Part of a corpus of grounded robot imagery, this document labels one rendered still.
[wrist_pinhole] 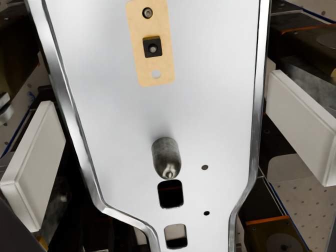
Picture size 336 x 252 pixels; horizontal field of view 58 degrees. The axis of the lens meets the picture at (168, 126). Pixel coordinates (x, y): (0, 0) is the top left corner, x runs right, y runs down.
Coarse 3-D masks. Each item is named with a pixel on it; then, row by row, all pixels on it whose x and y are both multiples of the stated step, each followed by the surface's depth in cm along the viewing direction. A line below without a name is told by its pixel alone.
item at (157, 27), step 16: (144, 0) 27; (160, 0) 27; (128, 16) 27; (160, 16) 28; (144, 32) 28; (160, 32) 29; (144, 48) 28; (160, 48) 28; (144, 64) 30; (160, 64) 30; (144, 80) 31; (160, 80) 31
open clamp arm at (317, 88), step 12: (288, 60) 32; (300, 60) 32; (288, 72) 32; (300, 72) 30; (312, 72) 29; (300, 84) 31; (312, 84) 29; (324, 84) 28; (312, 96) 30; (324, 96) 28
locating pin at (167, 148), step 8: (152, 144) 36; (160, 144) 34; (168, 144) 34; (176, 144) 35; (152, 152) 35; (160, 152) 33; (168, 152) 33; (176, 152) 33; (152, 160) 34; (160, 160) 32; (168, 160) 32; (176, 160) 32; (160, 168) 32; (168, 168) 32; (176, 168) 32; (160, 176) 32; (168, 176) 32; (176, 176) 33
